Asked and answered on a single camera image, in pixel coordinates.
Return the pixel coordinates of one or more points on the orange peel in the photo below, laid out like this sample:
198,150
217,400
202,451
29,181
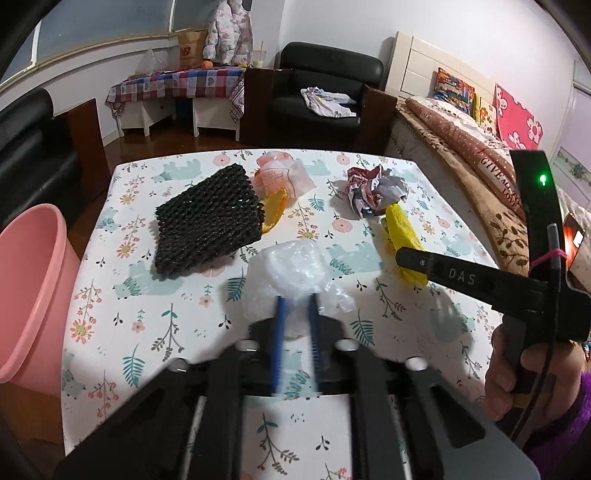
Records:
273,212

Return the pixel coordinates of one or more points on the crumpled printed paper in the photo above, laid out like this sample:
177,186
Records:
374,189

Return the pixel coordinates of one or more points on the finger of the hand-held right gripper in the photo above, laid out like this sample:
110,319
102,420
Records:
443,272

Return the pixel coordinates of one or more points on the brown paper bag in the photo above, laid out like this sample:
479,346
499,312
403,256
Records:
191,50

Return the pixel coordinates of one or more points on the white wooden bed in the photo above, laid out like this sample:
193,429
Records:
415,64

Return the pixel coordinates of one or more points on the colourful patterned pillow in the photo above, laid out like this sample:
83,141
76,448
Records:
455,90

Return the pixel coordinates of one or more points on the orange plastic wrapper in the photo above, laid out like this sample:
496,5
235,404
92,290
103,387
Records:
281,177

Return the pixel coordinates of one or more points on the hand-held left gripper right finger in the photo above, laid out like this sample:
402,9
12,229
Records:
315,341

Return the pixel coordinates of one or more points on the person's right forearm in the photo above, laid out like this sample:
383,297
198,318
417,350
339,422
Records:
568,415

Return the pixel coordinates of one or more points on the clear plastic bag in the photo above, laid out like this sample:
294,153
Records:
295,267

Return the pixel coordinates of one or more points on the crinkled transparent bag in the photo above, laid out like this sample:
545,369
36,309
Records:
152,62

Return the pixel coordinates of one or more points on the brown leaf blanket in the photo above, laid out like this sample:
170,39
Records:
503,235

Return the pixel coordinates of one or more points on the white floral cloth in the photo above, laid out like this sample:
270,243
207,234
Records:
323,101

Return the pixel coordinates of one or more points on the pink plastic bucket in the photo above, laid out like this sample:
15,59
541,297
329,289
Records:
27,286

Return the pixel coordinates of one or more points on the white side table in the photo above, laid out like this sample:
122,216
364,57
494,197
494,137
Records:
207,115

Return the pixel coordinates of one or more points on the pink floral pillow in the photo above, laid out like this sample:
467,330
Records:
521,120

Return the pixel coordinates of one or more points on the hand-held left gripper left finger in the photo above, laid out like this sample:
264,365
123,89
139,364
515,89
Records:
280,350

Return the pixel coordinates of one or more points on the person's right hand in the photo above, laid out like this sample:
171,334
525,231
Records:
498,397

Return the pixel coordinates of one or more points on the floral puffer jacket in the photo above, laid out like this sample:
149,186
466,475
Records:
226,32

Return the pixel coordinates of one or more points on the large window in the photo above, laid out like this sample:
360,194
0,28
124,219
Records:
92,27

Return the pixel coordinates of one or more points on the black foam net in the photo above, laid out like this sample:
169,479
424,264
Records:
207,221

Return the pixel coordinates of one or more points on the black leather armchair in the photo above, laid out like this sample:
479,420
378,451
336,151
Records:
323,69
27,152

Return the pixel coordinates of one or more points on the plaid tablecloth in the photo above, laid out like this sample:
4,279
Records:
175,83

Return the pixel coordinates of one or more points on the floral tablecloth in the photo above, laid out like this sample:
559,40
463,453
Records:
161,323

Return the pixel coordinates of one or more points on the yellow floral pillow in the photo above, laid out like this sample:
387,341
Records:
487,115

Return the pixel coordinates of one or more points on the yellow plastic wrapper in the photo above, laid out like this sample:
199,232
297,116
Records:
404,230

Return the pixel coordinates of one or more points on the cup with straw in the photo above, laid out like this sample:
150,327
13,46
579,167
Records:
259,57

